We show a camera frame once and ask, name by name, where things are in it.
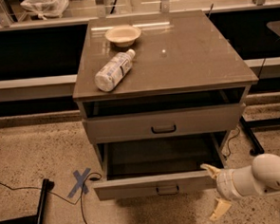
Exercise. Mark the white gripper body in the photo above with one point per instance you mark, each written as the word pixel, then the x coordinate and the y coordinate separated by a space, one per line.
pixel 225 184

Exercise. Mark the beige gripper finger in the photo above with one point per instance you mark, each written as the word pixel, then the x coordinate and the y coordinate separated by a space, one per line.
pixel 222 207
pixel 213 171

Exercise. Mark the grey drawer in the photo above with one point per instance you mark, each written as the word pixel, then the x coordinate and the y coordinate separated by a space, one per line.
pixel 160 124
pixel 159 167

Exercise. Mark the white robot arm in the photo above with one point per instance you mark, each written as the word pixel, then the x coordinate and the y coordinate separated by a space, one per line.
pixel 260 178

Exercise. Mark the grey drawer cabinet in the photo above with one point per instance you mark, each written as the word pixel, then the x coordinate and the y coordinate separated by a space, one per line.
pixel 181 61

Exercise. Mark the black stand leg right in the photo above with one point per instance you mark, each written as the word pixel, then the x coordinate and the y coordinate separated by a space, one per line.
pixel 248 126

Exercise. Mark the blue tape cross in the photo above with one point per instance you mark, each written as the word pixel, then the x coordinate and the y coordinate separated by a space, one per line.
pixel 80 179

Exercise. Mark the white plastic bottle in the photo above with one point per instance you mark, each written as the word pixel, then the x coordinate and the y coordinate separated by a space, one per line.
pixel 111 74

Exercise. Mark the beige paper bowl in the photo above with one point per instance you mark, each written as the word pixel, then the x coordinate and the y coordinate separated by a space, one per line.
pixel 123 36

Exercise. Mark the clear plastic bag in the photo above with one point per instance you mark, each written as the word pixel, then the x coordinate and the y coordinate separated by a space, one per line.
pixel 44 9

